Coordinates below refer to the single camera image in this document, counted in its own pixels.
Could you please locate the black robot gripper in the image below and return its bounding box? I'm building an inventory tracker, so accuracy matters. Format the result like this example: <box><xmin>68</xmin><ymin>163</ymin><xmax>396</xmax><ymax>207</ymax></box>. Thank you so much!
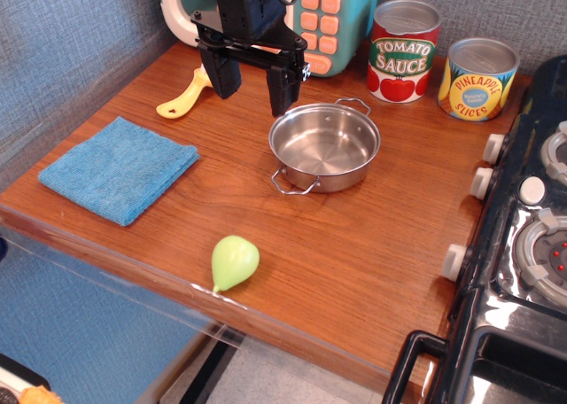
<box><xmin>190</xmin><ymin>0</ymin><xmax>309</xmax><ymax>117</ymax></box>

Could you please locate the stainless steel pot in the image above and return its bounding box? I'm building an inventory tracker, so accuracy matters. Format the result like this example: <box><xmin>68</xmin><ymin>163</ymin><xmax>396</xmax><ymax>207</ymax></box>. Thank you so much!
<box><xmin>268</xmin><ymin>97</ymin><xmax>381</xmax><ymax>196</ymax></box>

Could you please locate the blue folded cloth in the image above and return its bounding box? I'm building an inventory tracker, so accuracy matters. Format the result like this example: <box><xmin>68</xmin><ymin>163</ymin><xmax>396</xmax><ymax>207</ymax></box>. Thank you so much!
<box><xmin>38</xmin><ymin>117</ymin><xmax>199</xmax><ymax>227</ymax></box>

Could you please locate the yellow dish brush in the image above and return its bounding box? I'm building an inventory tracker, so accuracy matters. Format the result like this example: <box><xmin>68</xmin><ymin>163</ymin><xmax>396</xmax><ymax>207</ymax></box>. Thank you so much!
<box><xmin>156</xmin><ymin>65</ymin><xmax>213</xmax><ymax>120</ymax></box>

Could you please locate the toy microwave oven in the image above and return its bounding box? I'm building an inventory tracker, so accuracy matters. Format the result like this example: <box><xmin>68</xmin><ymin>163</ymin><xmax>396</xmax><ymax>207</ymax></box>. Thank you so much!
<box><xmin>160</xmin><ymin>0</ymin><xmax>377</xmax><ymax>77</ymax></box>

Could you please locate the tomato sauce can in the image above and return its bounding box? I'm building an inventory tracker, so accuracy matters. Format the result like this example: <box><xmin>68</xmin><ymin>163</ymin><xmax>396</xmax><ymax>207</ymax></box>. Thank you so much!
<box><xmin>367</xmin><ymin>0</ymin><xmax>442</xmax><ymax>104</ymax></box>

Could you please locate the green plastic pear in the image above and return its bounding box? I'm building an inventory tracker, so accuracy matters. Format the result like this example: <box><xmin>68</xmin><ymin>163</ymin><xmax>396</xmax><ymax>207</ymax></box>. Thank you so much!
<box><xmin>212</xmin><ymin>236</ymin><xmax>260</xmax><ymax>293</ymax></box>

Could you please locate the pineapple slices can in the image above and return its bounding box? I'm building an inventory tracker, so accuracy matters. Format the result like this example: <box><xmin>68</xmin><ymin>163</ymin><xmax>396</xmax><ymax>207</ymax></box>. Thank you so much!
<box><xmin>438</xmin><ymin>37</ymin><xmax>520</xmax><ymax>122</ymax></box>

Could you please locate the black toy stove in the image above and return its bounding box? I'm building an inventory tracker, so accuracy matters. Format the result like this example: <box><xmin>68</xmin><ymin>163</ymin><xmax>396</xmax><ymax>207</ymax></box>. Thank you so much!
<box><xmin>383</xmin><ymin>56</ymin><xmax>566</xmax><ymax>403</ymax></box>

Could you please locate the orange fuzzy object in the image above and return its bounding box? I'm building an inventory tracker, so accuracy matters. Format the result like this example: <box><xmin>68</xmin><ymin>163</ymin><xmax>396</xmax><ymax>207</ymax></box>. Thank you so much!
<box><xmin>19</xmin><ymin>385</ymin><xmax>63</xmax><ymax>404</ymax></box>

